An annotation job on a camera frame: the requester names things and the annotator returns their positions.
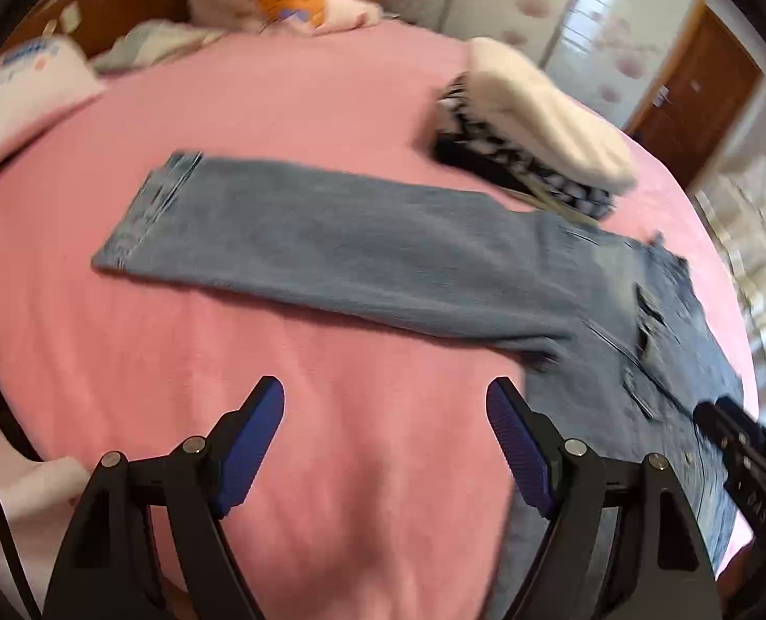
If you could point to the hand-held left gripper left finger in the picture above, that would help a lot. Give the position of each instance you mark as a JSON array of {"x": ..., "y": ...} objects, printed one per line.
[{"x": 250, "y": 439}]

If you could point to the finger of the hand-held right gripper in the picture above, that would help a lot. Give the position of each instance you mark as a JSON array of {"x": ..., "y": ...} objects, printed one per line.
[
  {"x": 741, "y": 414},
  {"x": 712, "y": 423}
]

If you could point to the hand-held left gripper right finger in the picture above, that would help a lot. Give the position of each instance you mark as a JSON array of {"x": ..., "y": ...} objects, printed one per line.
[{"x": 518, "y": 442}]

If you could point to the blue denim jeans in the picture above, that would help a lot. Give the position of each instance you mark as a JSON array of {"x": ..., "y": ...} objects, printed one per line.
[{"x": 370, "y": 252}]

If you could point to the cream lace furniture cover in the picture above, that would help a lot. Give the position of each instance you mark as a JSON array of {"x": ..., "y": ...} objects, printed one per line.
[{"x": 754, "y": 232}]

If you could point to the folded dark garment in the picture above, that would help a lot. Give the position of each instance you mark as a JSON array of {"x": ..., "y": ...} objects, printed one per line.
[{"x": 480, "y": 165}]

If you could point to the folded white fleece sweater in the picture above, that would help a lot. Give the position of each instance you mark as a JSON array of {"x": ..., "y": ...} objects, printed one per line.
[{"x": 551, "y": 123}]

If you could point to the folded black white patterned garment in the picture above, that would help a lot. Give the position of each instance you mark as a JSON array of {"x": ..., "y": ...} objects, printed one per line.
[{"x": 467, "y": 123}]

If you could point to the brown wooden door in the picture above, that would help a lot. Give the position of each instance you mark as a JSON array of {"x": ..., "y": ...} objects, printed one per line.
[{"x": 699, "y": 90}]

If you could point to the pale crumpled cloth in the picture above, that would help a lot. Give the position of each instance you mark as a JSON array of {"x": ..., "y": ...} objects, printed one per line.
[{"x": 157, "y": 42}]

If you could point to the white printed pillow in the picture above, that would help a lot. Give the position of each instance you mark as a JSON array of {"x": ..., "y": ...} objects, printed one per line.
[{"x": 27, "y": 90}]

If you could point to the brown wooden headboard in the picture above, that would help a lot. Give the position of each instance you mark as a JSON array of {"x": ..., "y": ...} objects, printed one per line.
[{"x": 105, "y": 0}]

